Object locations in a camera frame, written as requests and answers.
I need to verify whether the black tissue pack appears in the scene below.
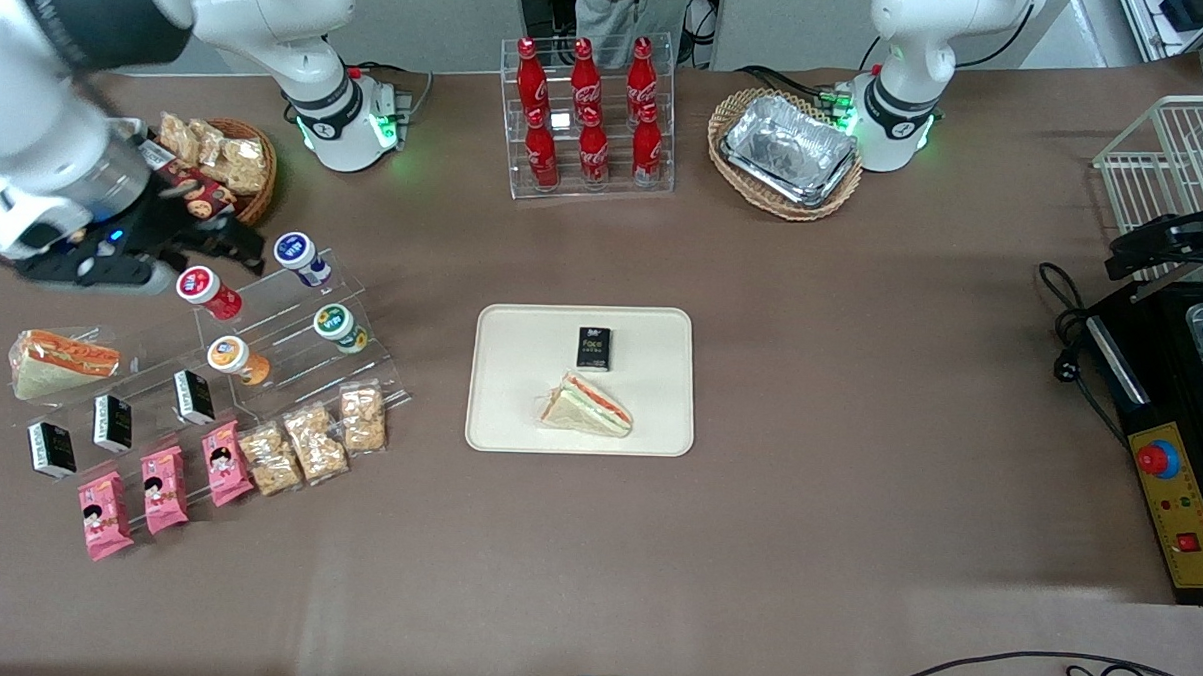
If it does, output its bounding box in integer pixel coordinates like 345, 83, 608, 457
91, 392, 135, 453
171, 368, 218, 427
24, 420, 79, 481
575, 325, 613, 372

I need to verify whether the red cap gum bottle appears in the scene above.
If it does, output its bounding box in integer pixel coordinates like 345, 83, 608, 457
175, 265, 245, 322

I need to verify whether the wrapped triangle sandwich orange filling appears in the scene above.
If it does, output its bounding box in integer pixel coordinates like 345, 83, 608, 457
7, 327, 122, 404

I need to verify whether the aluminium frame shelf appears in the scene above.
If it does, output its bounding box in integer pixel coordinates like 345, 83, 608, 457
1116, 0, 1203, 70

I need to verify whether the white wire rack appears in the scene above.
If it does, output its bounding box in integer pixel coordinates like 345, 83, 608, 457
1089, 90, 1203, 285

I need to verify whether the person in grey trousers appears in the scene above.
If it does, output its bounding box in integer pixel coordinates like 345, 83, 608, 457
570, 0, 690, 45

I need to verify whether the red cola bottle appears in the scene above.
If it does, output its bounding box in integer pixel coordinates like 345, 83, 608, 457
514, 37, 553, 117
630, 102, 666, 184
567, 37, 605, 114
523, 108, 562, 189
625, 36, 661, 111
576, 107, 612, 186

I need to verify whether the brown wicker snack basket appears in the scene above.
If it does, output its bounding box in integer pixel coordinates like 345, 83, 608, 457
200, 117, 280, 230

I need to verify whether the red cookie pack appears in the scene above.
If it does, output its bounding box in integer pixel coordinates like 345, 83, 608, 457
137, 140, 239, 220

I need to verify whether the silver foil tray stack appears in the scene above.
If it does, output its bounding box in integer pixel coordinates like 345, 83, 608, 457
718, 92, 861, 210

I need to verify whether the beige plastic serving tray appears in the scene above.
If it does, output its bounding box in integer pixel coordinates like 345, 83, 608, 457
463, 300, 701, 459

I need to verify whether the pink snack pack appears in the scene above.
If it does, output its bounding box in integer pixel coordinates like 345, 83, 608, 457
198, 419, 257, 509
137, 444, 192, 537
75, 470, 138, 563

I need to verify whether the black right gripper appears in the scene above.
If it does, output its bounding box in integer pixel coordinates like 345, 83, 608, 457
15, 171, 269, 299

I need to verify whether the black cable at arm base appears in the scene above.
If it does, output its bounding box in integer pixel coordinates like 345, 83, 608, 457
735, 65, 857, 104

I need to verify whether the wrapped triangle sandwich green filling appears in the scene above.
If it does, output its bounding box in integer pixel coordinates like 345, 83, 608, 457
536, 370, 636, 440

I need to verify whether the black sealing machine yellow panel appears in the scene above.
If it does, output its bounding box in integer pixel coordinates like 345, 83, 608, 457
1078, 275, 1203, 606

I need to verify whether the black power cable with plug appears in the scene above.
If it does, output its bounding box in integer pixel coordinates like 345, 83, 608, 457
1031, 261, 1137, 450

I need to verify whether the blue cap gum bottle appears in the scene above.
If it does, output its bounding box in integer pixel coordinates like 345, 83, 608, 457
272, 231, 333, 290

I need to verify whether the wicker basket with foil trays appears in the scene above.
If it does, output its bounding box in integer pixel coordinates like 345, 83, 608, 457
704, 86, 867, 224

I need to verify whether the green cap gum bottle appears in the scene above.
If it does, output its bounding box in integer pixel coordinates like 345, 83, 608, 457
312, 304, 370, 356

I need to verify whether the black machine lever handle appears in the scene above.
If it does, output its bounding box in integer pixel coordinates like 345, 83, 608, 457
1106, 196, 1203, 285

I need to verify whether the clear peanut brittle pack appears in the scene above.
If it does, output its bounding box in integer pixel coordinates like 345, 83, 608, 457
337, 381, 391, 457
236, 420, 305, 499
191, 122, 271, 195
279, 401, 351, 486
157, 112, 206, 168

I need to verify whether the orange cap gum bottle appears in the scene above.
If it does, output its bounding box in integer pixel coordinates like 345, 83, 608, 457
206, 334, 272, 387

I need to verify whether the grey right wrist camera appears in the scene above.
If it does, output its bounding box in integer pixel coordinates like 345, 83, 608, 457
0, 172, 100, 261

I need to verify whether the clear acrylic bottle rack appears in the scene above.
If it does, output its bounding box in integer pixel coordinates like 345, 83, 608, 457
495, 26, 681, 205

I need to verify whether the clear acrylic stepped stand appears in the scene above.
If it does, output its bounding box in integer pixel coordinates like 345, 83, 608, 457
184, 244, 415, 419
6, 322, 253, 487

